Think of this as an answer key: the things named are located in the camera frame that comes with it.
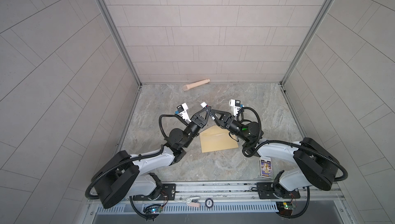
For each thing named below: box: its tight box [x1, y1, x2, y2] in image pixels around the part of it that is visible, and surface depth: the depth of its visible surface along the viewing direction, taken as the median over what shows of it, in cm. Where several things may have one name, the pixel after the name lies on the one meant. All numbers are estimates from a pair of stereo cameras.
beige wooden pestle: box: [182, 78, 211, 91], surface depth 115 cm
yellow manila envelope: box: [199, 124, 240, 154], surface depth 90 cm
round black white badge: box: [204, 197, 214, 209], surface depth 70 cm
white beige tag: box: [185, 196, 201, 208], surface depth 69 cm
